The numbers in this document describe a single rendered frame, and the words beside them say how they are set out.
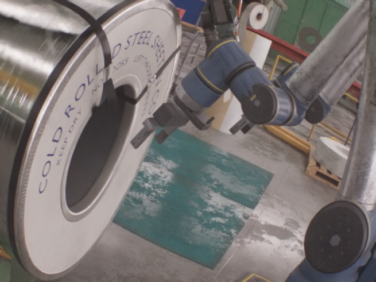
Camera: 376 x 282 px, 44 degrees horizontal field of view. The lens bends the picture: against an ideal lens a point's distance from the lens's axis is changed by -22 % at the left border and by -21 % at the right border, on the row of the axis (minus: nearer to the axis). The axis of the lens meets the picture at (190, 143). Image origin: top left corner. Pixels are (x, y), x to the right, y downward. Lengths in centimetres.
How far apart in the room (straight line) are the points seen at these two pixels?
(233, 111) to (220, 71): 515
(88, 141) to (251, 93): 95
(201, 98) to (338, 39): 48
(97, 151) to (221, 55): 87
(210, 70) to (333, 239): 61
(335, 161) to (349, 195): 539
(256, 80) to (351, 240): 55
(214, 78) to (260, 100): 15
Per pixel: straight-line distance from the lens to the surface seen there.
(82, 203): 208
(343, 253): 124
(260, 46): 656
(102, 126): 219
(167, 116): 155
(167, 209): 383
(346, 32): 153
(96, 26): 148
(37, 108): 140
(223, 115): 663
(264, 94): 143
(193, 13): 1092
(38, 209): 162
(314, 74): 155
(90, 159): 220
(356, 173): 126
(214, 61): 150
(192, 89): 153
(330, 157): 671
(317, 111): 199
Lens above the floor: 138
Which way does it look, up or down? 14 degrees down
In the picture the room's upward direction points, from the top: 23 degrees clockwise
